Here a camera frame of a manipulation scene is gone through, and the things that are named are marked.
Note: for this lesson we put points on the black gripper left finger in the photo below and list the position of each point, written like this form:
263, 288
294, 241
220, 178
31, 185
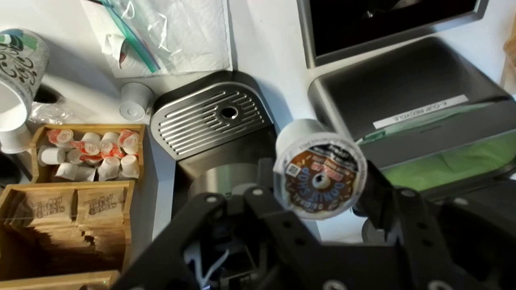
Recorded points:
216, 244

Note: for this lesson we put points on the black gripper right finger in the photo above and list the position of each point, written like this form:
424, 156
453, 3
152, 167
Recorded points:
458, 239

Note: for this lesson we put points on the white coffee pod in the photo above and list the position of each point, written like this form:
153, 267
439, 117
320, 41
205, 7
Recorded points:
318, 173

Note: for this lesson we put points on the black coffee maker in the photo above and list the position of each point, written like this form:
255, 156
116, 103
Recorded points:
220, 133

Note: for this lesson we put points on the steel countertop bin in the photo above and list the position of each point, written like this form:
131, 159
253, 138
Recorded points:
423, 115

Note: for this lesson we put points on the wooden condiment organizer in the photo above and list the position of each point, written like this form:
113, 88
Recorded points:
15, 262

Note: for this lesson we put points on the white creamer cup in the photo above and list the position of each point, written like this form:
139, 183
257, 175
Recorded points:
136, 101

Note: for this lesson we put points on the creamer cups pile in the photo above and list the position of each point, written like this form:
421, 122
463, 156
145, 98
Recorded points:
87, 152

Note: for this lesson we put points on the brown sugar packets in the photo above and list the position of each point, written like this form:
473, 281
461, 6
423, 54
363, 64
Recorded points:
73, 230

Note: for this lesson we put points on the clear zip bag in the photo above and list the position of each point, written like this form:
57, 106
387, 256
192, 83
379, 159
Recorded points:
160, 38

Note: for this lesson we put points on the patterned paper cup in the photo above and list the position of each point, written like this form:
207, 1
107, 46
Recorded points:
23, 64

